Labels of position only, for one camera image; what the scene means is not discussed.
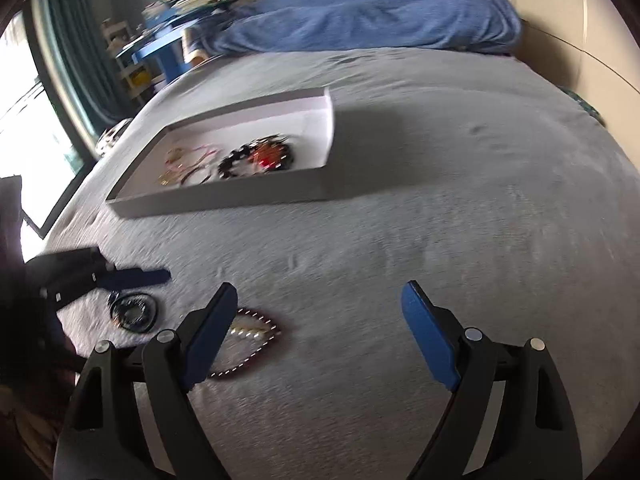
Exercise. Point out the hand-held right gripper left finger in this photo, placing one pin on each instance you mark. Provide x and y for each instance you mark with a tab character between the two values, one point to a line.
210	340

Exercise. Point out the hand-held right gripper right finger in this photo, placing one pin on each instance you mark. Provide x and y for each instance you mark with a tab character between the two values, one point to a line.
430	340

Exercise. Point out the window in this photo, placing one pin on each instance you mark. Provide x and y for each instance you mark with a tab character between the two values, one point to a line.
30	125

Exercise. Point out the teal curtain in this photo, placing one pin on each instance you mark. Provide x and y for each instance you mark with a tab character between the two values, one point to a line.
85	50

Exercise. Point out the blue desk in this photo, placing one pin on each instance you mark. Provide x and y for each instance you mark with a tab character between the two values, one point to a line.
170	57

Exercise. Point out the white shelf rack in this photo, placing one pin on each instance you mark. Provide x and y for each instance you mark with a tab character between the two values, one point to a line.
135	75

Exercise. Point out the green patterned cloth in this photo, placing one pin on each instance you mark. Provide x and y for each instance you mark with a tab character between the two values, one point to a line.
582	102

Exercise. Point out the blue blanket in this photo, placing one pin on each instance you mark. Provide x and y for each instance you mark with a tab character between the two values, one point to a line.
375	10

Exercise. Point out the stack of papers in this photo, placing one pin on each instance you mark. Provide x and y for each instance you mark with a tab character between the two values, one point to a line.
200	2

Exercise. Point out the pearl hair clip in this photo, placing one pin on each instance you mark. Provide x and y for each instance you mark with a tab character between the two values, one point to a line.
247	331

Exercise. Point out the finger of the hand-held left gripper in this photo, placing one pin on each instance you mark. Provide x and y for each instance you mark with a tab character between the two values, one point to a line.
140	277

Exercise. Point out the shallow grey cardboard box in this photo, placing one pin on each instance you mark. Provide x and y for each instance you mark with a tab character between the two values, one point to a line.
225	197

